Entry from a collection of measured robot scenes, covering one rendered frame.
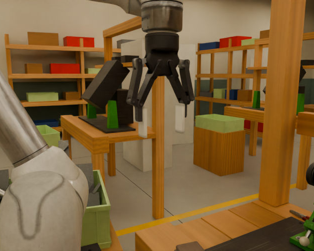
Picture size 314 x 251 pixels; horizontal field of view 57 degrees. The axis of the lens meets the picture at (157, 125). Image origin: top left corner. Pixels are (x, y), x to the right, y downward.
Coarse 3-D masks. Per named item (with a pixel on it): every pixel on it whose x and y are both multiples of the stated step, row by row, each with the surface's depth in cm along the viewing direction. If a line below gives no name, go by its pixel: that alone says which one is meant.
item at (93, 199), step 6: (60, 144) 130; (66, 144) 130; (66, 150) 132; (84, 168) 131; (90, 168) 132; (90, 174) 131; (90, 180) 130; (90, 192) 128; (96, 192) 124; (90, 198) 122; (96, 198) 123; (90, 204) 121; (96, 204) 122
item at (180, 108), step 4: (176, 104) 69; (180, 104) 68; (184, 104) 68; (176, 108) 70; (180, 108) 68; (184, 108) 68; (176, 112) 70; (180, 112) 68; (184, 112) 68; (176, 116) 70; (180, 116) 68; (184, 116) 68; (176, 120) 70; (180, 120) 68; (176, 124) 70; (180, 124) 69; (176, 128) 70; (180, 128) 69; (180, 132) 69
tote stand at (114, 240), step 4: (112, 228) 122; (112, 232) 119; (112, 236) 116; (116, 236) 116; (112, 240) 113; (116, 240) 113; (112, 244) 110; (116, 244) 110; (120, 244) 111; (108, 248) 108; (112, 248) 108; (116, 248) 108; (120, 248) 108
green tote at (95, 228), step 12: (96, 180) 144; (108, 204) 106; (84, 216) 103; (96, 216) 104; (108, 216) 106; (84, 228) 104; (96, 228) 105; (108, 228) 107; (84, 240) 105; (96, 240) 106; (108, 240) 108
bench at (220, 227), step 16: (240, 208) 120; (256, 208) 120; (272, 208) 120; (288, 208) 120; (192, 224) 108; (208, 224) 108; (224, 224) 108; (240, 224) 108; (256, 224) 108; (192, 240) 97; (208, 240) 97; (224, 240) 97
